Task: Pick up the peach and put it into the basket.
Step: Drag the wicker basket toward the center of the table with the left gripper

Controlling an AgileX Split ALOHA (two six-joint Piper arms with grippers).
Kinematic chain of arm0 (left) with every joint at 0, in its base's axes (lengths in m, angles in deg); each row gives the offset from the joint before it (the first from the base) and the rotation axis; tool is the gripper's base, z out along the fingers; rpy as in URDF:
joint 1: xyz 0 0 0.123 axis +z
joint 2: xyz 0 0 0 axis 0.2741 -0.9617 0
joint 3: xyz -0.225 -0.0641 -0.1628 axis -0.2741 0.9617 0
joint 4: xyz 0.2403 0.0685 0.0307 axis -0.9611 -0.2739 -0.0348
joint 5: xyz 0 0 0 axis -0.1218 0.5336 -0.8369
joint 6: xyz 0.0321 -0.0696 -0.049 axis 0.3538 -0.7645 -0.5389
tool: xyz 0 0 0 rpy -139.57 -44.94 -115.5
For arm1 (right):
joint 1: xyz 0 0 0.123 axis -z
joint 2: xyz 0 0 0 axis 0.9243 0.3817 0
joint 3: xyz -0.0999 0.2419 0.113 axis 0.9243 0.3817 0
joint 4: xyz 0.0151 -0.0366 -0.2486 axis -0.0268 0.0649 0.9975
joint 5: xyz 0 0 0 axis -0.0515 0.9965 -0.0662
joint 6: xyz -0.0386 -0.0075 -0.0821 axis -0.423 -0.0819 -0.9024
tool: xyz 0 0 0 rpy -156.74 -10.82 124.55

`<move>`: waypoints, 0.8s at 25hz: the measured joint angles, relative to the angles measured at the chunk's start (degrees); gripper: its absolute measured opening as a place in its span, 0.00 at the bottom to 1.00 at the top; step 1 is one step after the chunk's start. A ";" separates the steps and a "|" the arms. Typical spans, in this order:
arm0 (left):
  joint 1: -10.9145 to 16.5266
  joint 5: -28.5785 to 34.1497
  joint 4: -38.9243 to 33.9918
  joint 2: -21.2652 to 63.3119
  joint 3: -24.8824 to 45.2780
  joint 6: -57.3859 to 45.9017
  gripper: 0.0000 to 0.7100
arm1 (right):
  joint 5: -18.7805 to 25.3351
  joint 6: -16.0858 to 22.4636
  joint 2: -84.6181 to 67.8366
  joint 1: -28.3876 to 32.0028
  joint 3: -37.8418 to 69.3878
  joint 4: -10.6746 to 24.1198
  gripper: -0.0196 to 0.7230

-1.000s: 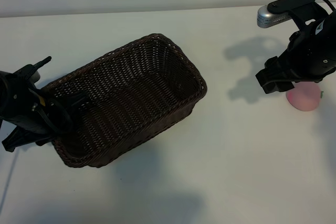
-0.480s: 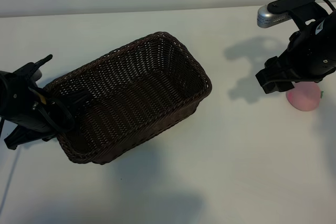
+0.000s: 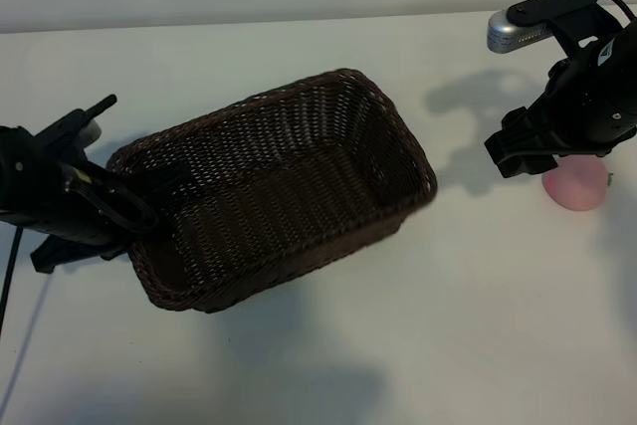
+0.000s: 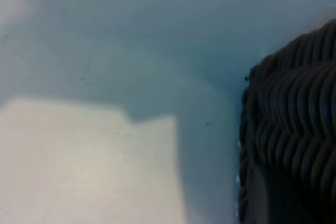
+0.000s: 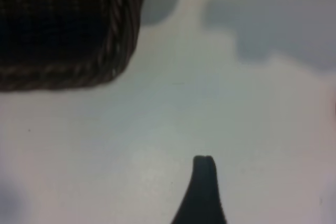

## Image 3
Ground black looped wrist cables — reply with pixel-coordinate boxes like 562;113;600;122
64;165;160;236

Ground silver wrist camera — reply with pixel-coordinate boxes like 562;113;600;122
79;118;105;146
486;9;551;54

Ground black right camera bracket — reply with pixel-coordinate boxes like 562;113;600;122
506;0;629;63

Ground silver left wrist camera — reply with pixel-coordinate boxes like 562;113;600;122
79;118;105;146

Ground pink peach with green leaf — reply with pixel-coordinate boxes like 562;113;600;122
541;154;616;212

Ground black camera bracket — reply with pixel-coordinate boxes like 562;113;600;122
506;0;629;63
29;108;101;163

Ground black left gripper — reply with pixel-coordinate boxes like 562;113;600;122
29;163;196;276

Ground black left camera bracket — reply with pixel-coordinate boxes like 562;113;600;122
29;108;101;163

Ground dark brown woven basket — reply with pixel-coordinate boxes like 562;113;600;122
106;68;439;315

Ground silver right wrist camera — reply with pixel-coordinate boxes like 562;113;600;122
486;9;551;54

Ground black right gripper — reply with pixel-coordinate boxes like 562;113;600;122
485;31;621;179

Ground black braided cable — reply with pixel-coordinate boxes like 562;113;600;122
0;94;118;334

